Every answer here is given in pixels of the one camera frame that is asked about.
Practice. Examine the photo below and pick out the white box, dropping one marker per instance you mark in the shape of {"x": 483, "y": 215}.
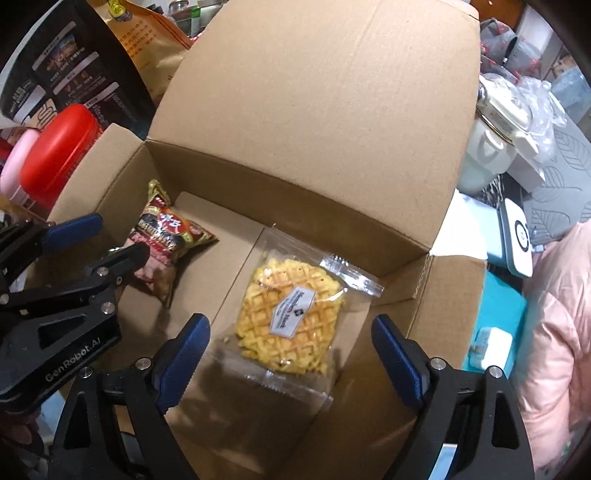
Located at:
{"x": 526, "y": 168}

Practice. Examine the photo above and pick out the red canister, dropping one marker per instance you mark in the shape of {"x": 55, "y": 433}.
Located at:
{"x": 55, "y": 152}

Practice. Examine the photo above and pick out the white round-dial device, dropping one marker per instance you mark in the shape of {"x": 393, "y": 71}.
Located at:
{"x": 519, "y": 235}

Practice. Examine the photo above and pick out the dark red snack packet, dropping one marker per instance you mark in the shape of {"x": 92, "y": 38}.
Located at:
{"x": 171, "y": 230}

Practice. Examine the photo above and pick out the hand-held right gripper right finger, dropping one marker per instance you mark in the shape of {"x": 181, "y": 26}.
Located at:
{"x": 399, "y": 364}

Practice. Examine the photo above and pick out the clear waffle snack packet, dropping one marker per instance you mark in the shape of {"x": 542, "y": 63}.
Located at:
{"x": 286, "y": 314}

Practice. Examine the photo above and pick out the brown cardboard box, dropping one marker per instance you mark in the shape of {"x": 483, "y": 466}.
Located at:
{"x": 323, "y": 115}

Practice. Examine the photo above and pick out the clear plastic bag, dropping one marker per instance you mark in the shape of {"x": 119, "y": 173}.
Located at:
{"x": 540, "y": 106}

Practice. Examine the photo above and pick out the black printed coffee bag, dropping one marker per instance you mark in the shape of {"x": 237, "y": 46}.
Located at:
{"x": 78, "y": 60}

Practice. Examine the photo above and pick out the white charger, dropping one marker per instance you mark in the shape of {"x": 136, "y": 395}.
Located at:
{"x": 494, "y": 346}

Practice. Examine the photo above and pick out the pink canister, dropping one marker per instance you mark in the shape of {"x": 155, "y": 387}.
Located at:
{"x": 16, "y": 161}

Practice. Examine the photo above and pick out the grey leaf-pattern cushion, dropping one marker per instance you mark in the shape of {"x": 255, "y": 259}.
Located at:
{"x": 568, "y": 184}

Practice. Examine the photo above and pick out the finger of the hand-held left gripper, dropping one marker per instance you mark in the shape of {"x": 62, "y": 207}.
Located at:
{"x": 124, "y": 261}
{"x": 74, "y": 230}

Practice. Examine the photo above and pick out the orange paper bag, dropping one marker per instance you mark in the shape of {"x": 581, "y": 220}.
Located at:
{"x": 147, "y": 50}

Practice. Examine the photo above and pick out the person in pink jacket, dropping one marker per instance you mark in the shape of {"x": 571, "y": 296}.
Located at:
{"x": 558, "y": 323}

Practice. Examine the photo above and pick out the grey floral bag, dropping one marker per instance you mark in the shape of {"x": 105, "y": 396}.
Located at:
{"x": 498, "y": 41}

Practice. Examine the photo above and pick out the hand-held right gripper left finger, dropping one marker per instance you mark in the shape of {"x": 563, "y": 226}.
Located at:
{"x": 184, "y": 364}

